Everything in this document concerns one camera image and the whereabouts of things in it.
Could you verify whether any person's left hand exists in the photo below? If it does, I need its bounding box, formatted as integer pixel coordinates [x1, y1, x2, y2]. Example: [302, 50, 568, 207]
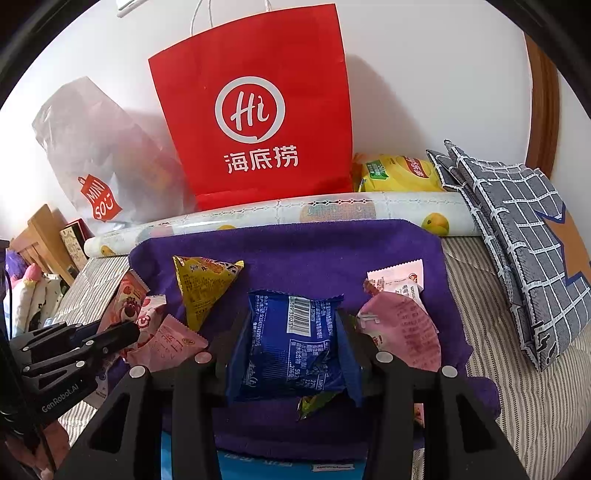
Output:
[0, 418, 71, 480]

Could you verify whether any large round pink snack packet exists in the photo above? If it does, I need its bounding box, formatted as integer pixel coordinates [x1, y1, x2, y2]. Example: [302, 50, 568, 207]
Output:
[356, 281, 441, 372]

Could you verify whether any light blue box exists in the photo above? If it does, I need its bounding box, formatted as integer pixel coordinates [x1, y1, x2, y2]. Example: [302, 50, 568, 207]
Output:
[161, 434, 370, 480]

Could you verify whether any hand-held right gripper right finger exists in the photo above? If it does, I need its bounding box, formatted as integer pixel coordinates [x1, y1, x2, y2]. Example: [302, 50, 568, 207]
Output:
[335, 309, 532, 480]

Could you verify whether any brown wooden door frame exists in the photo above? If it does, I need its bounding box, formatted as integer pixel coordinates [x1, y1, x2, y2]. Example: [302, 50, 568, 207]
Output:
[524, 34, 561, 178]

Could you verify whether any pale pink rectangular snack packet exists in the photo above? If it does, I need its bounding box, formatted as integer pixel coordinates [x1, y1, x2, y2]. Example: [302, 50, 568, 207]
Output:
[367, 259, 424, 296]

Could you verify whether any blue snack packet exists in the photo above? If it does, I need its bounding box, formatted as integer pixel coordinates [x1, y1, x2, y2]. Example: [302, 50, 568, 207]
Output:
[226, 290, 347, 402]

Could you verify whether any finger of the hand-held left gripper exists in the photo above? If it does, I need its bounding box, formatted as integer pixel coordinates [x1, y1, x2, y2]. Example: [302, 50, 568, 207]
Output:
[21, 322, 141, 385]
[8, 320, 126, 354]

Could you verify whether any small olive green snack packet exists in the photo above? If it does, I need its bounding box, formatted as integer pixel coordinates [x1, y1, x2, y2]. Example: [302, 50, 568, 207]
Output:
[298, 392, 340, 421]

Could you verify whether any wooden bedside furniture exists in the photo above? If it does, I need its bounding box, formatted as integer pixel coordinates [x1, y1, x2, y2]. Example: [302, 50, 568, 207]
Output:
[9, 204, 88, 284]

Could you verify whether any large yellow snack bag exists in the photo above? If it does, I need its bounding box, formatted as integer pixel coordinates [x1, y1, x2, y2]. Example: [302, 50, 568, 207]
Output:
[353, 154, 446, 193]

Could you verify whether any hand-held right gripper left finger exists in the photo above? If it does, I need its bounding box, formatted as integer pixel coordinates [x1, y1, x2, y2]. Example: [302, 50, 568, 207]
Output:
[68, 307, 252, 480]

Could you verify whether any striped quilted bed sheet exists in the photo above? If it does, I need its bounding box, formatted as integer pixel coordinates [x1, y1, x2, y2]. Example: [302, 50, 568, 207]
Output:
[58, 237, 591, 480]

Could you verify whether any patterned box red edge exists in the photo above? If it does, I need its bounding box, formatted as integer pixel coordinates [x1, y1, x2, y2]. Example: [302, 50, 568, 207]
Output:
[59, 220, 95, 272]

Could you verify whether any purple towel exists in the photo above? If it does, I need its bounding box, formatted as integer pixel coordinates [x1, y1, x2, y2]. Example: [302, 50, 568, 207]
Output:
[128, 219, 502, 462]

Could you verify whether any pink strawberry snack packet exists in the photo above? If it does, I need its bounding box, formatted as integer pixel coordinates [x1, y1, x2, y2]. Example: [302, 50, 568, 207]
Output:
[99, 270, 151, 333]

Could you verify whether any white pink snack packet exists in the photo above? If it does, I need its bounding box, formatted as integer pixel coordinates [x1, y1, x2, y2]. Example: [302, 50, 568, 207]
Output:
[137, 295, 168, 343]

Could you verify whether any rolled printed table mat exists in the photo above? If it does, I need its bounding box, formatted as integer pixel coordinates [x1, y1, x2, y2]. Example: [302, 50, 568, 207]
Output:
[84, 191, 481, 259]

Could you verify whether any white printed cloth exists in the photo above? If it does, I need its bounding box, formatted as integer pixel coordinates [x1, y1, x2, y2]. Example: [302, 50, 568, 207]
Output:
[11, 274, 63, 329]

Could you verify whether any red paper bag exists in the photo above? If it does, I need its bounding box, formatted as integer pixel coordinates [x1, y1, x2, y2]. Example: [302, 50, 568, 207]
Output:
[148, 0, 354, 210]

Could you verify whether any yellow triangular snack packet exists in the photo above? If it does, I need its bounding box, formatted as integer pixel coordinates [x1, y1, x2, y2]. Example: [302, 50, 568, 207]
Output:
[173, 255, 245, 332]

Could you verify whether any translucent plastic bag red label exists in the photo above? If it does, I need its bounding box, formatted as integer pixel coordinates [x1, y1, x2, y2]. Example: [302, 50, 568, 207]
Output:
[31, 76, 197, 222]

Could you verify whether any grey checked cloth bag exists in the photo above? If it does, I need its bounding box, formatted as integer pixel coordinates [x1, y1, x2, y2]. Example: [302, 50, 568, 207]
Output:
[425, 140, 591, 372]

